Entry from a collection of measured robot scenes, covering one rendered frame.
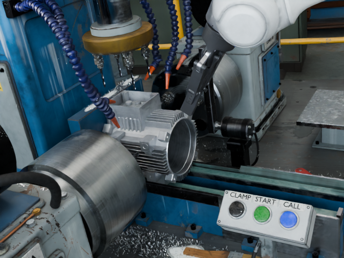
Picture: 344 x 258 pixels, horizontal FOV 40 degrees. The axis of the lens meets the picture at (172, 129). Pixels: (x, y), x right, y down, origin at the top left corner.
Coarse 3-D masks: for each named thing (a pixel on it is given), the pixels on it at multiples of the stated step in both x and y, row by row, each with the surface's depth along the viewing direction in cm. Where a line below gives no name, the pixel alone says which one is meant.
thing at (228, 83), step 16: (176, 64) 141; (192, 64) 140; (224, 64) 146; (160, 80) 145; (176, 80) 142; (224, 80) 142; (240, 80) 150; (160, 96) 148; (176, 96) 145; (224, 96) 140; (240, 96) 152; (224, 112) 142
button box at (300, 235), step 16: (224, 192) 92; (240, 192) 90; (224, 208) 90; (272, 208) 86; (288, 208) 85; (304, 208) 84; (224, 224) 89; (240, 224) 88; (256, 224) 86; (272, 224) 85; (304, 224) 83; (272, 240) 88; (288, 240) 83; (304, 240) 82
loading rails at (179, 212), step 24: (192, 168) 133; (216, 168) 131; (240, 168) 128; (264, 168) 125; (168, 192) 126; (192, 192) 121; (216, 192) 121; (264, 192) 123; (288, 192) 119; (312, 192) 116; (336, 192) 114; (144, 216) 132; (168, 216) 130; (192, 216) 125; (216, 216) 121; (336, 216) 104; (240, 240) 120; (312, 240) 108; (336, 240) 105
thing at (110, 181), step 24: (72, 144) 102; (96, 144) 102; (120, 144) 105; (24, 168) 99; (48, 168) 95; (72, 168) 95; (96, 168) 97; (120, 168) 101; (72, 192) 92; (96, 192) 94; (120, 192) 99; (144, 192) 107; (96, 216) 94; (120, 216) 99; (96, 240) 95
